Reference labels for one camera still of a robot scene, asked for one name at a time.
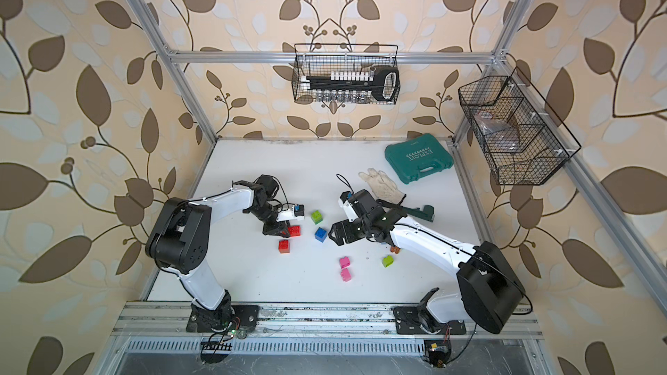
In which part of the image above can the red long lego brick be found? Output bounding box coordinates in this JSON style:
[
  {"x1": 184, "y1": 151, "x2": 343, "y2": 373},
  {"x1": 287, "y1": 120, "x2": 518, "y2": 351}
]
[{"x1": 288, "y1": 226, "x2": 302, "y2": 237}]

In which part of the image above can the dark blue lego brick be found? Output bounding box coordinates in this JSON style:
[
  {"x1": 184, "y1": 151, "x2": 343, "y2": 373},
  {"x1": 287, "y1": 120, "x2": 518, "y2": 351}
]
[{"x1": 314, "y1": 227, "x2": 328, "y2": 242}]

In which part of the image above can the small red lego brick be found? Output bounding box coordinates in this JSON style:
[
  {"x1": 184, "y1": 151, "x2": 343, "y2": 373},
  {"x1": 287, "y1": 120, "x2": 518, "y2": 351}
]
[{"x1": 278, "y1": 240, "x2": 290, "y2": 255}]

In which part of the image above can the lime green lego brick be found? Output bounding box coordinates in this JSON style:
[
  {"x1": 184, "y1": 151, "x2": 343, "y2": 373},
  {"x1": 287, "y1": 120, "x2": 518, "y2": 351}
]
[{"x1": 311, "y1": 210, "x2": 323, "y2": 224}]

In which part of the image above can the pink lego brick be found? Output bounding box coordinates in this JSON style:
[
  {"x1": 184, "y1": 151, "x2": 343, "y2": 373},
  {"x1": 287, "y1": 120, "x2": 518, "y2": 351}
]
[
  {"x1": 339, "y1": 257, "x2": 351, "y2": 269},
  {"x1": 340, "y1": 268, "x2": 352, "y2": 282}
]

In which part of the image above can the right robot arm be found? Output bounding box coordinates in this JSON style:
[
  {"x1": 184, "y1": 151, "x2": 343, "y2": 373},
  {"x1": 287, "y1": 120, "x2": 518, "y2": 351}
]
[{"x1": 328, "y1": 190, "x2": 526, "y2": 334}]

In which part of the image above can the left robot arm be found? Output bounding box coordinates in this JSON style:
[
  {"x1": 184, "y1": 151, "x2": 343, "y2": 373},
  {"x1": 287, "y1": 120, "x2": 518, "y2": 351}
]
[{"x1": 145, "y1": 175, "x2": 305, "y2": 331}]

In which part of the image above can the lime lego brick lower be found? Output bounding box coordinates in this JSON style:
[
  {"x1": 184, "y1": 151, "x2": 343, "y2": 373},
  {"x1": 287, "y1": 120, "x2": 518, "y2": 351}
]
[{"x1": 381, "y1": 255, "x2": 394, "y2": 267}]

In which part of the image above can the white work glove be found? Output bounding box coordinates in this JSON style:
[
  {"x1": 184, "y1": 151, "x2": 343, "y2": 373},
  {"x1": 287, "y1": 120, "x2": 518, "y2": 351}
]
[{"x1": 358, "y1": 168, "x2": 406, "y2": 205}]

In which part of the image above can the black pipe wrench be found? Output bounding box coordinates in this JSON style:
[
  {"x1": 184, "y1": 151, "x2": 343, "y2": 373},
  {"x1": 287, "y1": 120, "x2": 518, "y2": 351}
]
[{"x1": 378, "y1": 199, "x2": 434, "y2": 222}]

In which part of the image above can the green plastic tool case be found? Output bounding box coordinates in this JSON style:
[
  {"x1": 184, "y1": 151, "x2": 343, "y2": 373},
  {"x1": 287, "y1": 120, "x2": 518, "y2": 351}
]
[{"x1": 385, "y1": 134, "x2": 454, "y2": 184}]

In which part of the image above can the black socket holder set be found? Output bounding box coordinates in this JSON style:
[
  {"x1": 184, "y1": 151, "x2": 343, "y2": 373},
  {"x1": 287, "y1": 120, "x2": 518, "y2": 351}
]
[{"x1": 292, "y1": 66, "x2": 401, "y2": 104}]

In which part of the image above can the plastic bag in basket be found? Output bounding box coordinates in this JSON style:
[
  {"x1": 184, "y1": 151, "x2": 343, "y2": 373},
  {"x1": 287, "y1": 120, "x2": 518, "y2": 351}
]
[{"x1": 475, "y1": 111, "x2": 520, "y2": 153}]

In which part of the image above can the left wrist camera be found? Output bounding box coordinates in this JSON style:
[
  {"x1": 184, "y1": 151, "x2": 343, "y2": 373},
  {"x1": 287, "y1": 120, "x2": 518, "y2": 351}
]
[{"x1": 276, "y1": 203, "x2": 305, "y2": 222}]

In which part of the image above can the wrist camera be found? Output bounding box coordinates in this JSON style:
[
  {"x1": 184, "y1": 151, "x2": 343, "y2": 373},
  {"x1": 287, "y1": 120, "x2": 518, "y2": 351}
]
[
  {"x1": 339, "y1": 190, "x2": 366, "y2": 222},
  {"x1": 276, "y1": 203, "x2": 305, "y2": 222}
]

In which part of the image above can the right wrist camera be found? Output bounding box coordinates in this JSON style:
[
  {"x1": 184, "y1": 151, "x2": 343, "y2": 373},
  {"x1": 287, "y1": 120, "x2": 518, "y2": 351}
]
[{"x1": 339, "y1": 190, "x2": 366, "y2": 222}]

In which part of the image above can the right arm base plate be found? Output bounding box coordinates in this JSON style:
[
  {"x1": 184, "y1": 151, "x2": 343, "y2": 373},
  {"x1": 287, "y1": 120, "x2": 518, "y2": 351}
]
[{"x1": 393, "y1": 306, "x2": 467, "y2": 336}]

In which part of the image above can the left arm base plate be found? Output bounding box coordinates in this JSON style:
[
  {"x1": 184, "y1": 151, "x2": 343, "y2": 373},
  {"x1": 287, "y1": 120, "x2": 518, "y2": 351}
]
[{"x1": 186, "y1": 304, "x2": 260, "y2": 333}]

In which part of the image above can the back wire basket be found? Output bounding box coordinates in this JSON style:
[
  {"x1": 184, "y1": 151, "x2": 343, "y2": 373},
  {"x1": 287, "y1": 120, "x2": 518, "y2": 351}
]
[{"x1": 291, "y1": 43, "x2": 401, "y2": 105}]

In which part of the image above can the wire basket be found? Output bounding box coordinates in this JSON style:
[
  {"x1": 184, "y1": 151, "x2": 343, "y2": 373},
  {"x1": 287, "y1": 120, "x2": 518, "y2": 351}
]
[
  {"x1": 291, "y1": 43, "x2": 401, "y2": 105},
  {"x1": 458, "y1": 68, "x2": 581, "y2": 186}
]

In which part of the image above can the right wire basket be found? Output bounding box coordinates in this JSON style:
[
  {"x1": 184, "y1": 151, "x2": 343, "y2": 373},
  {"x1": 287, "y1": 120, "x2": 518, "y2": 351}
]
[{"x1": 458, "y1": 68, "x2": 581, "y2": 186}]

